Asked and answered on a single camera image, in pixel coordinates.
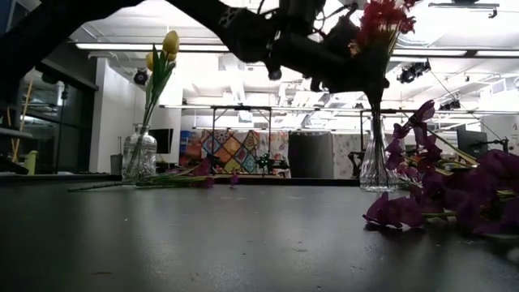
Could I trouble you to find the yellow rod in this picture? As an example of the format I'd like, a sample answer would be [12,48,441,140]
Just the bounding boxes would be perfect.
[6,79,33,163]

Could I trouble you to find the black monitor on arm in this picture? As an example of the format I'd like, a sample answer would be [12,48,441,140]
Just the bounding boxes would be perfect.
[456,125,510,160]

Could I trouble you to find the red flower bunch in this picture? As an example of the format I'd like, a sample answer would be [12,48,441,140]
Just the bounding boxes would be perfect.
[350,0,418,190]

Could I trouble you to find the clear fluted glass vase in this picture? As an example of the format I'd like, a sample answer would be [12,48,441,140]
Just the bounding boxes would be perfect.
[358,117,399,193]

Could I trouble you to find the black aluminium table frame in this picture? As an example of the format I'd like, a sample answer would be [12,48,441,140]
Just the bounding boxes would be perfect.
[0,173,362,187]

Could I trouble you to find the colourful quilt backdrop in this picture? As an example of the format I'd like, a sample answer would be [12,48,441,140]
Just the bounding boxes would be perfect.
[200,129,291,176]

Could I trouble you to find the black wall monitor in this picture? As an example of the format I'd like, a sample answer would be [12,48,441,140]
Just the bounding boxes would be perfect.
[148,128,174,155]

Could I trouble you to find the purple flower bunch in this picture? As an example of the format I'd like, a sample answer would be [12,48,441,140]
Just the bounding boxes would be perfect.
[362,99,519,238]
[67,157,241,192]

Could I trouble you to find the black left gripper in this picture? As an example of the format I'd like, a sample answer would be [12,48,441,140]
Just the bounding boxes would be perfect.
[271,32,391,97]

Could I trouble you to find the pale green bottle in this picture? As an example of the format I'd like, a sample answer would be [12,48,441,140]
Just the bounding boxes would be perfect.
[22,150,38,175]

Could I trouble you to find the dark grey curtain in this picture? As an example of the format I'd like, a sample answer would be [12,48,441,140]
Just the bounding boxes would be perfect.
[287,131,334,179]

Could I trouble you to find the grey waste bin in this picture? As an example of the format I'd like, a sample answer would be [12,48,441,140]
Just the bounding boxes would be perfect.
[109,152,123,175]

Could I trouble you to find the yellow tulip bunch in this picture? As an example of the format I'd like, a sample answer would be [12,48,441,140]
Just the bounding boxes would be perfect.
[133,30,181,179]

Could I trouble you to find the clear glass bottle vase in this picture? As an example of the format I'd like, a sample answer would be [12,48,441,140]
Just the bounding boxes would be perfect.
[121,123,158,183]

